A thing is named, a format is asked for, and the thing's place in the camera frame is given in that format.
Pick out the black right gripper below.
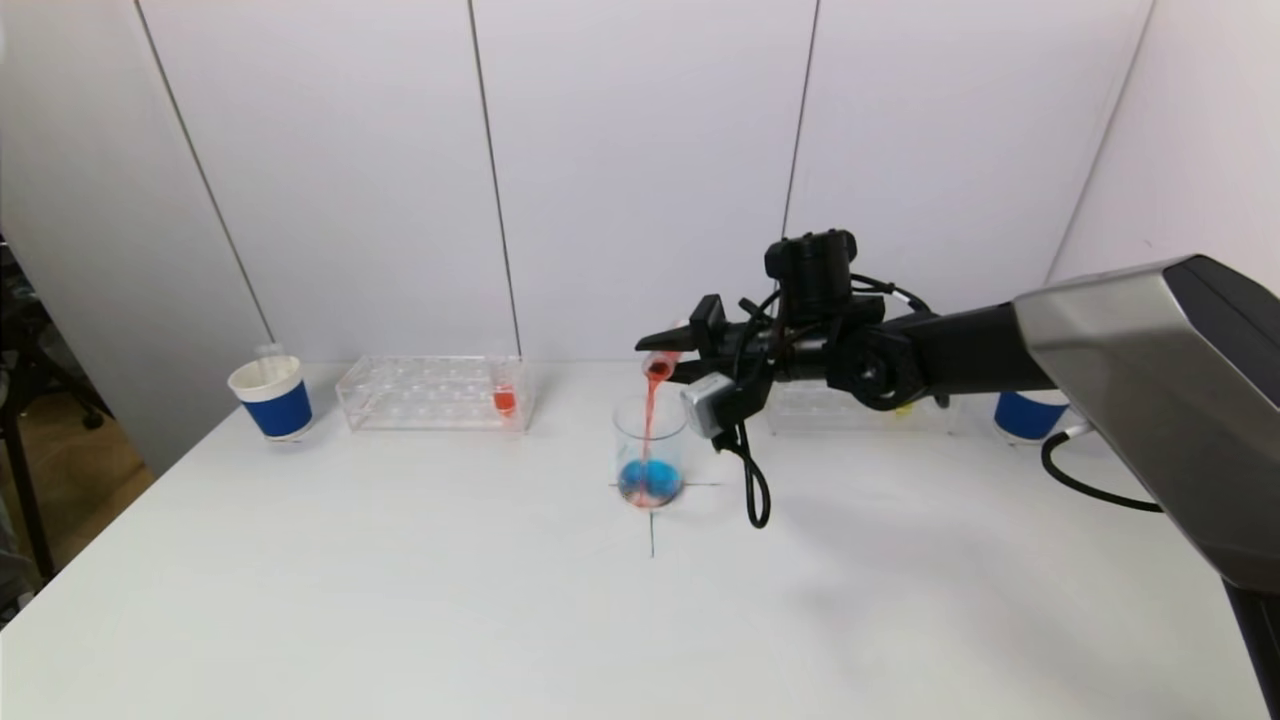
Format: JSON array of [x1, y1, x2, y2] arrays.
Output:
[[634, 293, 781, 386]]

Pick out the red pigment test tube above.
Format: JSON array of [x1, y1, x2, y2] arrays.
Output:
[[487, 345, 521, 419], [643, 320, 693, 386]]

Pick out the clear glass beaker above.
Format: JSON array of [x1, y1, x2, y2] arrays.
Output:
[[612, 394, 688, 510]]

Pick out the clear acrylic test tube rack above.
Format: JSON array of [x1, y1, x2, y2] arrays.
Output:
[[337, 356, 534, 434], [765, 383, 963, 436]]

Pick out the blue sleeved white paper cup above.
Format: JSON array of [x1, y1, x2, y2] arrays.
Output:
[[995, 390, 1071, 443], [227, 355, 317, 442]]

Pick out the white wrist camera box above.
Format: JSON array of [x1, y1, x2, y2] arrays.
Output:
[[682, 373, 738, 439]]

